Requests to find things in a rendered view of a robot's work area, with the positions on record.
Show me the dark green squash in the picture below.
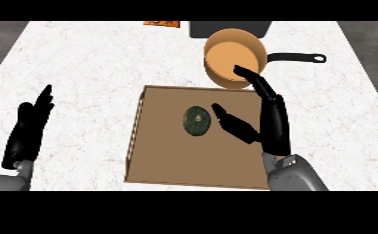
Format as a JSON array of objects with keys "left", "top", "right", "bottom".
[{"left": 182, "top": 105, "right": 213, "bottom": 138}]

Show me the dark grey appliance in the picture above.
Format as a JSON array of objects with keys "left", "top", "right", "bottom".
[{"left": 189, "top": 20, "right": 273, "bottom": 39}]

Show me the orange pan with black handle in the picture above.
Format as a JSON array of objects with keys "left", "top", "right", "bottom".
[{"left": 202, "top": 27, "right": 328, "bottom": 90}]

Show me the orange packet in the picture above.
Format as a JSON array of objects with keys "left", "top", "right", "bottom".
[{"left": 142, "top": 20, "right": 182, "bottom": 29}]

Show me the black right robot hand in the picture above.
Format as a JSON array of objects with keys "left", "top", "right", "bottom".
[{"left": 210, "top": 64, "right": 292, "bottom": 157}]

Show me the brown wooden tray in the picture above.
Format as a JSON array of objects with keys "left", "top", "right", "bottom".
[{"left": 123, "top": 84, "right": 272, "bottom": 191}]

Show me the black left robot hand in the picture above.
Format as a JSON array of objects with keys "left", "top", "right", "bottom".
[{"left": 0, "top": 84, "right": 56, "bottom": 171}]

